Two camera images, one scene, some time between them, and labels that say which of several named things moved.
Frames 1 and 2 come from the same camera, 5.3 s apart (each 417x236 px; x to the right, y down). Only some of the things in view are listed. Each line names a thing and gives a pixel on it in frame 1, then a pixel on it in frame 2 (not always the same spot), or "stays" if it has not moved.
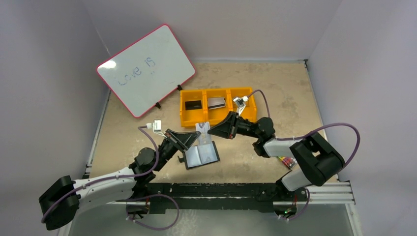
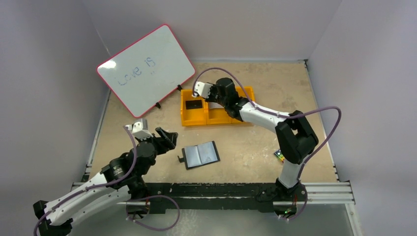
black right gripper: x=233 y=125 -> x=211 y=96
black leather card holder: x=200 y=155 stays
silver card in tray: x=216 y=103 stays
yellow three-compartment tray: x=210 y=105 stays
